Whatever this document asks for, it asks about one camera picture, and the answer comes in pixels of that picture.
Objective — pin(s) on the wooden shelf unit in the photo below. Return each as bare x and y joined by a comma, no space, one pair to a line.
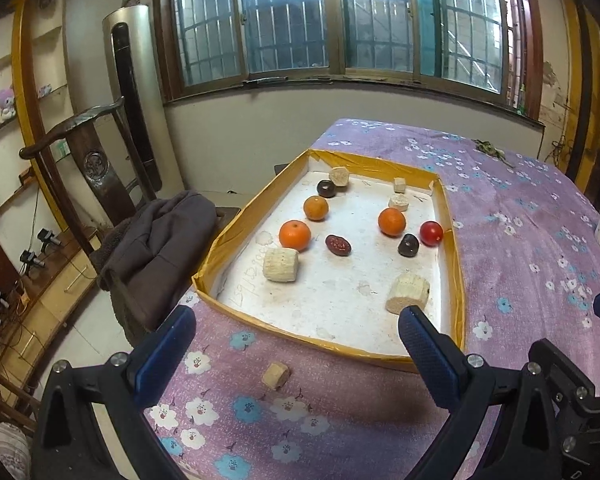
33,63

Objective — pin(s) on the window with metal grille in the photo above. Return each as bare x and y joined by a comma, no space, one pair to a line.
489,51

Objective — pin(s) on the dark plum back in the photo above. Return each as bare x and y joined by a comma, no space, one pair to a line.
326,188

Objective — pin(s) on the orange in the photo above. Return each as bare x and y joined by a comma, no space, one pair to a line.
391,222
295,234

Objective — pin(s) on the dark jacket on chair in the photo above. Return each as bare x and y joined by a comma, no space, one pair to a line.
145,262

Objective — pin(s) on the dark plum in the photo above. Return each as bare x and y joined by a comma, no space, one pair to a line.
408,246
326,188

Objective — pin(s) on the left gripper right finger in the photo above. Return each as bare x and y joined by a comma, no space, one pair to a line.
523,442

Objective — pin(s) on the standing air conditioner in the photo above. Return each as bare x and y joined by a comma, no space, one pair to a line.
133,76

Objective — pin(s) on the yellow-orange tangerine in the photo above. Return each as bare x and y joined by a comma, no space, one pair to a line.
316,208

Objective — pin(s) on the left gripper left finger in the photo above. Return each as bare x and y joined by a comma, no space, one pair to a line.
68,443

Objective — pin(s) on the green dried leaves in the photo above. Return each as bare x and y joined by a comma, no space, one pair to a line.
487,148

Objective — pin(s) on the pink plush toy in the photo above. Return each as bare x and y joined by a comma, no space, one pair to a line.
7,104

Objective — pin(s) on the dark plum front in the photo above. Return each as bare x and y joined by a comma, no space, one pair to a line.
408,246

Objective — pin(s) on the red jujube date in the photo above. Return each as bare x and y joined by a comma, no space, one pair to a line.
338,245

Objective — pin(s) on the dark wooden chair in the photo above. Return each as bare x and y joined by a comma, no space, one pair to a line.
94,165

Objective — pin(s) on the orange front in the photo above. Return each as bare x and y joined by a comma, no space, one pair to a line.
295,234

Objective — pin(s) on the red cherry tomato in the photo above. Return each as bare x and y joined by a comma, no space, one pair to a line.
431,233

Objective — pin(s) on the yellow white tray box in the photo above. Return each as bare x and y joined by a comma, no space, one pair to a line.
337,304

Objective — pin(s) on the stray small corn chunk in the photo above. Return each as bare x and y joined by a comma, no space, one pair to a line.
276,375

